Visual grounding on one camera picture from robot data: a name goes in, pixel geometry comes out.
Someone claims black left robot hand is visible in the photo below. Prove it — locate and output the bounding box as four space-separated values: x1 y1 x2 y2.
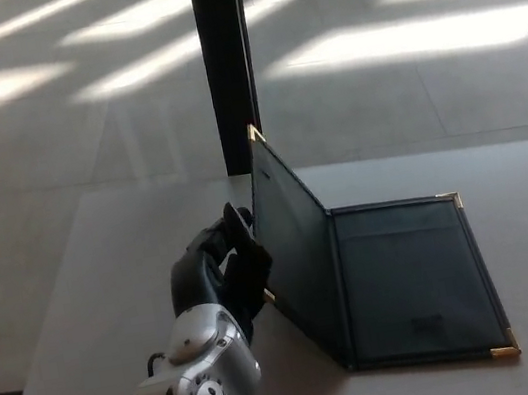
158 196 288 358

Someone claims dark diary with gold corners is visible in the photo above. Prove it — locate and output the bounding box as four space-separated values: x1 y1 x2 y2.
235 86 523 395

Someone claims black vertical pillar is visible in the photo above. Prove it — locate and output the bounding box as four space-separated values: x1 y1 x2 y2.
188 0 273 180

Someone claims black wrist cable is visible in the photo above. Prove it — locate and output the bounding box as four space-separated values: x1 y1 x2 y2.
143 351 171 379

